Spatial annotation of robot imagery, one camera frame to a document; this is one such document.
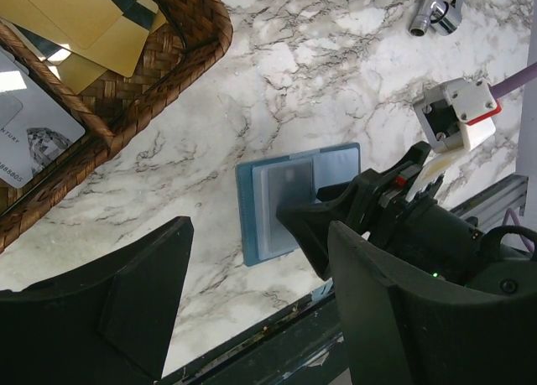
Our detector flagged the gold card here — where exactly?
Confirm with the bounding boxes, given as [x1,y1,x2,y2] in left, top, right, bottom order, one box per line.
[1,0,137,52]
[51,0,166,94]

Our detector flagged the black mounting rail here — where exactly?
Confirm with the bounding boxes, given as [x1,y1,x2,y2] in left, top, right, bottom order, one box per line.
[159,290,348,384]

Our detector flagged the blue leather card holder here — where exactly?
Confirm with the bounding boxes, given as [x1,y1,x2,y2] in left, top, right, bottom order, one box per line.
[235,143,361,267]

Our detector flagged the metal tap handle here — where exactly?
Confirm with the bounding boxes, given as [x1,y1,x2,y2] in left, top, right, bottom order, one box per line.
[408,0,464,37]

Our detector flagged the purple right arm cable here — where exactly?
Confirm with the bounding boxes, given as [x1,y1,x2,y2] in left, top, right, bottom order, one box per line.
[490,60,537,96]

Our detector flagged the woven brown basket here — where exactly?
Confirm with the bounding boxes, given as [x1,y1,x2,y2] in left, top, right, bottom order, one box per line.
[1,0,233,249]

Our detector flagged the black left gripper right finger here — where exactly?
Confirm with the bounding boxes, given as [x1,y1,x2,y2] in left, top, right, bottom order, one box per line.
[328,221,536,384]

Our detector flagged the aluminium frame rail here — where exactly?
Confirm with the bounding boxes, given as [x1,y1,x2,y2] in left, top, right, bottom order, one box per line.
[451,174,529,232]

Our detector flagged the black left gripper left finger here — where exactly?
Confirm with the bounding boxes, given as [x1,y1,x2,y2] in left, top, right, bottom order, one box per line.
[1,216,194,384]

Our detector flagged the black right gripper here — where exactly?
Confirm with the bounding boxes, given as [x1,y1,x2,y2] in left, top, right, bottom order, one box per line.
[276,143,529,284]

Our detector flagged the silver white card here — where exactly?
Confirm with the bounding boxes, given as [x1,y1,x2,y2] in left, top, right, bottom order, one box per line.
[1,49,86,189]

